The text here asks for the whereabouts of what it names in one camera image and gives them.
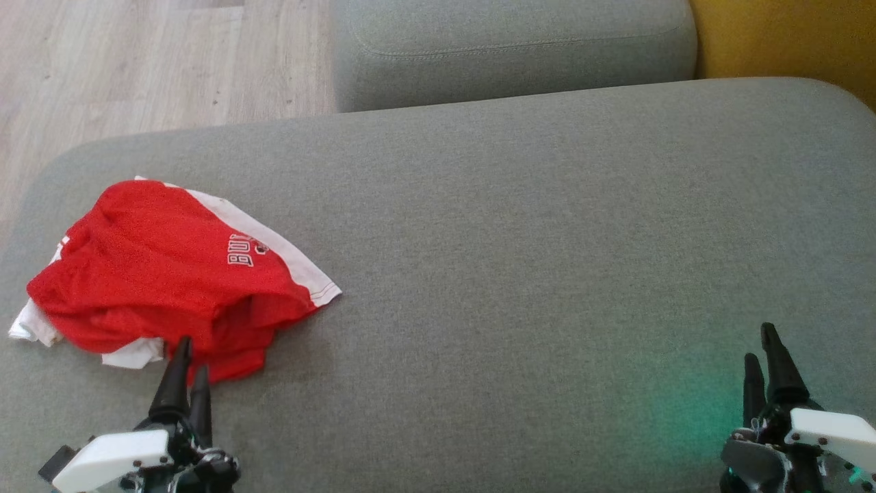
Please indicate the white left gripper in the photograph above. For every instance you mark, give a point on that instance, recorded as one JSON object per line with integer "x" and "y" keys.
{"x": 109, "y": 459}

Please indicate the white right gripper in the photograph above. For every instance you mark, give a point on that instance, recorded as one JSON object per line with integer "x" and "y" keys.
{"x": 828, "y": 431}

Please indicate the red shorts with white stripe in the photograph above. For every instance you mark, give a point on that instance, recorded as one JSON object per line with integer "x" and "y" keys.
{"x": 150, "y": 274}

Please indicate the large grey sofa chaise cushion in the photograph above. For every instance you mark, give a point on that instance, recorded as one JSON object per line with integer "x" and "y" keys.
{"x": 513, "y": 274}

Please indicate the large yellow sofa back cushion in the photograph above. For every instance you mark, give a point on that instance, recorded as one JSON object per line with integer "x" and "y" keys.
{"x": 787, "y": 34}

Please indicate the grey sofa seat cushion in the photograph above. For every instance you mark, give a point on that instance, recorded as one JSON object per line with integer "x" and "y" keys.
{"x": 513, "y": 55}

